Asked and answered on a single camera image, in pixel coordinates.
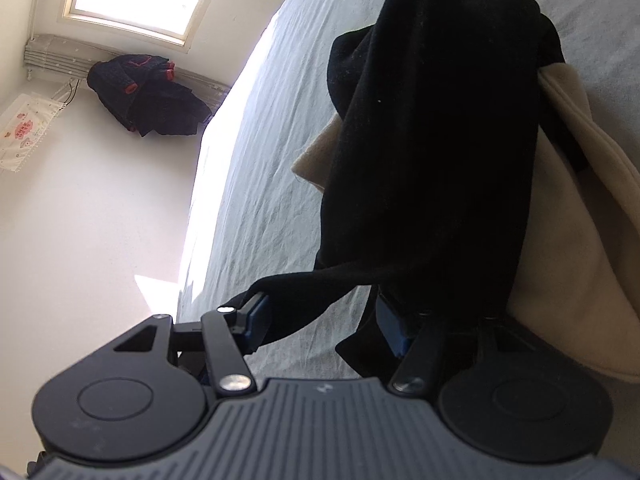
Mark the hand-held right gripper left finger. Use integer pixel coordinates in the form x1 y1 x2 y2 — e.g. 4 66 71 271
114 294 273 400

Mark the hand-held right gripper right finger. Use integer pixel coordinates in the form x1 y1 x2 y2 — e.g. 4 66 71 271
376 297 521 397

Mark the cream and black sweatshirt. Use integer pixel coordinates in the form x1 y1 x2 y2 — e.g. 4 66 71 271
244 0 640 386

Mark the dark hanging jacket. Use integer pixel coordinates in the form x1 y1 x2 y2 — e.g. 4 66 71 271
86 54 213 137

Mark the air conditioner with cloth cover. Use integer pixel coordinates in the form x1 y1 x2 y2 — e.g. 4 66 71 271
0 92 66 173

